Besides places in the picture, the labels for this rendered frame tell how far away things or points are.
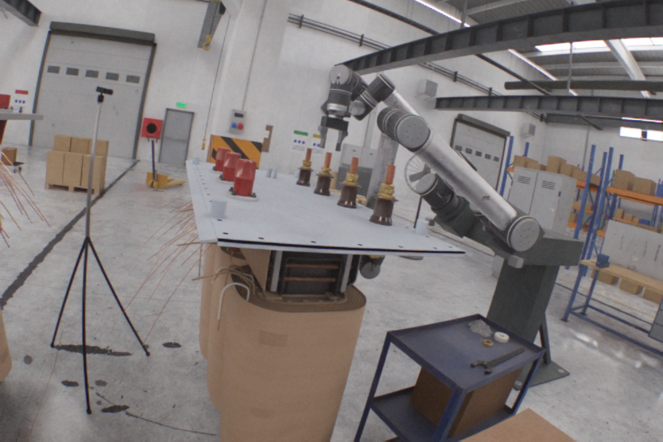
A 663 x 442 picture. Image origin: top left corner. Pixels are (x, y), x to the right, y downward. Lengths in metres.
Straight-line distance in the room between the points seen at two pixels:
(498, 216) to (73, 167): 7.08
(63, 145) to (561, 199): 9.09
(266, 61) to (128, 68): 9.06
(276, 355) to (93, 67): 14.58
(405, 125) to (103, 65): 14.23
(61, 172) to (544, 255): 7.57
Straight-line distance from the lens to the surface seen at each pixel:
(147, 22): 15.34
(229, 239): 0.76
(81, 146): 7.90
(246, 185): 1.23
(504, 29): 8.95
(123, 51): 15.13
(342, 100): 1.69
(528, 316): 3.13
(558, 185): 5.86
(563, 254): 2.84
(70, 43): 15.76
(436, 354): 1.50
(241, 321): 1.20
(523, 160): 10.22
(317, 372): 1.30
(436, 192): 2.73
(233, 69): 6.57
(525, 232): 1.97
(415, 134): 1.54
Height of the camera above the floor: 1.58
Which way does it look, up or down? 7 degrees down
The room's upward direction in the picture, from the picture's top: 11 degrees clockwise
